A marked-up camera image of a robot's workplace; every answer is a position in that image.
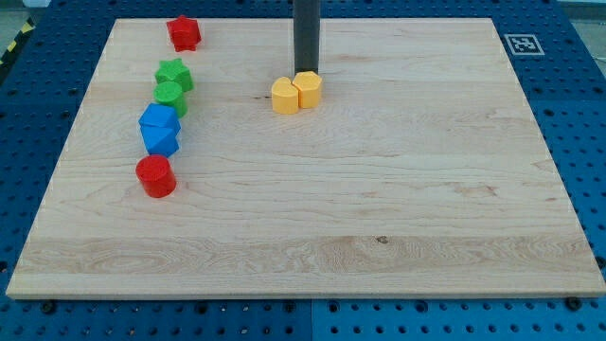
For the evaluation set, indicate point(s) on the yellow heart block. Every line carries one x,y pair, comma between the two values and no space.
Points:
284,97

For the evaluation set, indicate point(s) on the green star block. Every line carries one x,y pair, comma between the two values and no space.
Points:
174,70

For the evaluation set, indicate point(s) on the red star block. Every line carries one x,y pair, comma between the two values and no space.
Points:
184,33

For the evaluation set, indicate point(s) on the yellow hexagon block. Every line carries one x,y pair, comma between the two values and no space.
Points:
309,86

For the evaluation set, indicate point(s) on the wooden board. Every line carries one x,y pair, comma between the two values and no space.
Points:
422,173

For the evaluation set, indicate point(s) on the red cylinder block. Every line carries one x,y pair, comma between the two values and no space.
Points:
155,174

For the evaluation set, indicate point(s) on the blue triangular prism block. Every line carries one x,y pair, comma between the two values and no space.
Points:
159,140

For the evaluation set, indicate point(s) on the blue cube block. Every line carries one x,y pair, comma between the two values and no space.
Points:
160,116

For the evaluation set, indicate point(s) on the green cylinder block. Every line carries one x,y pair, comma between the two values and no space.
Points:
170,93

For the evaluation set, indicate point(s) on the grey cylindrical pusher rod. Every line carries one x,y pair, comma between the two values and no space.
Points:
306,15

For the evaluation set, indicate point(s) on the white fiducial marker tag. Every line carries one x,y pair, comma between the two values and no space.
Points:
524,45

